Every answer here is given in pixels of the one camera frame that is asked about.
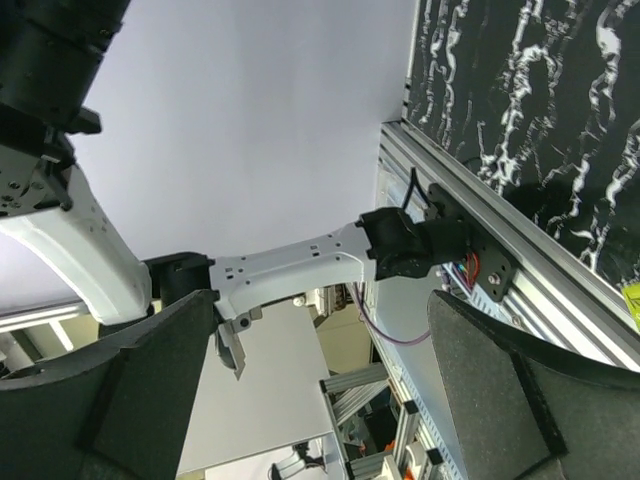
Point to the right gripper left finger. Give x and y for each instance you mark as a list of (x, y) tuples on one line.
[(118, 408)]

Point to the slotted grey cable duct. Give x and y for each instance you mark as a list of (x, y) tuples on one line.
[(415, 376)]

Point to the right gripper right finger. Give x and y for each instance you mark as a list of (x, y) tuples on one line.
[(523, 408)]

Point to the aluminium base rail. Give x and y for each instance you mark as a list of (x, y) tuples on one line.
[(590, 315)]

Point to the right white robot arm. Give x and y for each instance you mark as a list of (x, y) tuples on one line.
[(493, 284)]

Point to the green storey treehouse book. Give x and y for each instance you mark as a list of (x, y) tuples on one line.
[(631, 295)]

